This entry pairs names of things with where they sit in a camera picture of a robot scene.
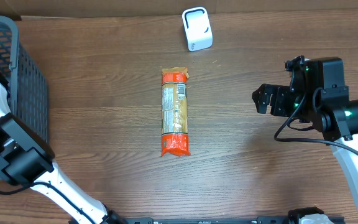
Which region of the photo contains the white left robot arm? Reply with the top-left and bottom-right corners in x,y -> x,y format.
0,73 -> 125,223

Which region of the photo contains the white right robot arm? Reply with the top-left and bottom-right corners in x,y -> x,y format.
252,55 -> 358,212

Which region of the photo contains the white barcode scanner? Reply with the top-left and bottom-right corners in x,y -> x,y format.
181,7 -> 213,52

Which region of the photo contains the orange spaghetti pasta packet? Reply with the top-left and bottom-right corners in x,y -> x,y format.
161,67 -> 191,156

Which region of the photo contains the grey plastic mesh basket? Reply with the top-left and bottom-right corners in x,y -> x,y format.
0,16 -> 50,145

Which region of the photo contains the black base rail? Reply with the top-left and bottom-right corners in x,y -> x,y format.
124,216 -> 345,224

